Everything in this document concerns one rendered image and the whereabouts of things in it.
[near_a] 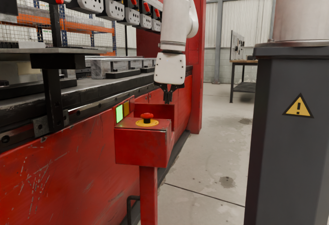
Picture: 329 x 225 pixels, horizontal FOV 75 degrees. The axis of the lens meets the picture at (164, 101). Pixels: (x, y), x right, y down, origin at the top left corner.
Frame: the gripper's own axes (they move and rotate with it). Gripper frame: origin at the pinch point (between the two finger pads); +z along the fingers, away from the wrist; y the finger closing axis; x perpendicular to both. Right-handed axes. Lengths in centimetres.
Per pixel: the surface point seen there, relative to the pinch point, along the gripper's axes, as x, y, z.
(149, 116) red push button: -11.4, -3.7, 4.0
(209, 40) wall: 749, 34, -72
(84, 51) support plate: -21.8, -18.8, -13.7
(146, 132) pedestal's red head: -15.1, -3.3, 7.6
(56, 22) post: 89, -105, -31
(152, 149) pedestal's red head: -15.1, -1.0, 12.7
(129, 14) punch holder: 53, -33, -35
